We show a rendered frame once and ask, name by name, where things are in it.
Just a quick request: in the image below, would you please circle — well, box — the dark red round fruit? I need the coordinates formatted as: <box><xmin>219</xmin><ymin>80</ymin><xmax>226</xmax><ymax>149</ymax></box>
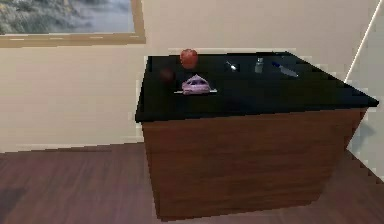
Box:
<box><xmin>158</xmin><ymin>67</ymin><xmax>176</xmax><ymax>84</ymax></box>

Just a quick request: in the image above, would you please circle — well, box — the red apple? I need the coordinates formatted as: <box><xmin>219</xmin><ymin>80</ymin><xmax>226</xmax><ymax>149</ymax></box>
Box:
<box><xmin>179</xmin><ymin>48</ymin><xmax>199</xmax><ymax>70</ymax></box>

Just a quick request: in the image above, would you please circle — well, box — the silver spoon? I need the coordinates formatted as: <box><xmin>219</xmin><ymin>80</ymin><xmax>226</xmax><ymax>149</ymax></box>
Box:
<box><xmin>225</xmin><ymin>60</ymin><xmax>240</xmax><ymax>73</ymax></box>

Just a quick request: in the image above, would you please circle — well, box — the brown counter with black top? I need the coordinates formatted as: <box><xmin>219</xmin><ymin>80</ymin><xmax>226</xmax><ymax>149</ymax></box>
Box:
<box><xmin>134</xmin><ymin>50</ymin><xmax>380</xmax><ymax>222</ymax></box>

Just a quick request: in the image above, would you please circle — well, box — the wood framed landscape picture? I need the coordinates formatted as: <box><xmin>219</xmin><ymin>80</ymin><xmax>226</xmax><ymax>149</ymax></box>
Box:
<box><xmin>0</xmin><ymin>0</ymin><xmax>147</xmax><ymax>49</ymax></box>

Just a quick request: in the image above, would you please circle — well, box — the blue handled knife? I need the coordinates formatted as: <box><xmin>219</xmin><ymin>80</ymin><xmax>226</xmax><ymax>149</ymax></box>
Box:
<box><xmin>271</xmin><ymin>61</ymin><xmax>300</xmax><ymax>79</ymax></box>

